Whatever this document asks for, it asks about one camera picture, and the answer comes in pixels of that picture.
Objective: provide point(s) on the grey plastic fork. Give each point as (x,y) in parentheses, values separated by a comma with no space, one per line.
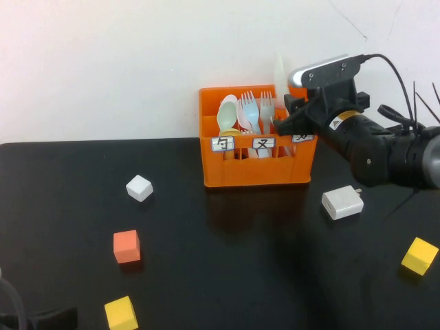
(267,113)

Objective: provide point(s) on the mint green plastic spoon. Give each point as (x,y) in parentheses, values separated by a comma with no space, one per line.
(227,115)

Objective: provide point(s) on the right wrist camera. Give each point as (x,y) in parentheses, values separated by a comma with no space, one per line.
(323,72)

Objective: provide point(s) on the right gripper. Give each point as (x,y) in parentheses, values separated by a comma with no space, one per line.
(357,148)

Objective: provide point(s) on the paper label marked spoon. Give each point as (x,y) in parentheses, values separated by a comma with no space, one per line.
(222,144)

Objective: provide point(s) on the orange plastic cutlery holder crate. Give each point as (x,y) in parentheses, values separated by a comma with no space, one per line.
(258,172)

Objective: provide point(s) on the light blue plastic fork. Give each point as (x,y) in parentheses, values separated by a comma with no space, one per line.
(250,113)
(241,120)

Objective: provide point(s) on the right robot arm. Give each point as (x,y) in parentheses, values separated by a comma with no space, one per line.
(412,161)

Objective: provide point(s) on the white cube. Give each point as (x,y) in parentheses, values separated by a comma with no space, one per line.
(139,188)

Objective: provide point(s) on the white plastic knife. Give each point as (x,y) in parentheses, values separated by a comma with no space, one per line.
(281,75)

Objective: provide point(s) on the paper label marked knife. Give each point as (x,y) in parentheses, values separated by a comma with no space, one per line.
(304,139)

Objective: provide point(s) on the small orange plastic fork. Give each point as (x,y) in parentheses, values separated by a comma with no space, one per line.
(245,132)

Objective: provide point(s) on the black zip tie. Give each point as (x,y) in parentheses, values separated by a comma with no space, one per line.
(415,103)
(428,109)
(436,96)

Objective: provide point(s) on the orange cube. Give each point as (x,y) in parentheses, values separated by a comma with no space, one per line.
(126,247)

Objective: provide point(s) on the paper label marked fork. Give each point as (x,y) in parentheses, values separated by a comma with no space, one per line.
(264,143)

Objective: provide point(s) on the white power adapter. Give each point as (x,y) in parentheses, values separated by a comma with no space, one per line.
(342,204)

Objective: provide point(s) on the yellow plastic spoon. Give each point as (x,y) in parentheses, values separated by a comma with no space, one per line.
(229,132)

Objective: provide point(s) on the yellow cube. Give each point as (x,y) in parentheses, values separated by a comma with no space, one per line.
(419,256)
(121,314)

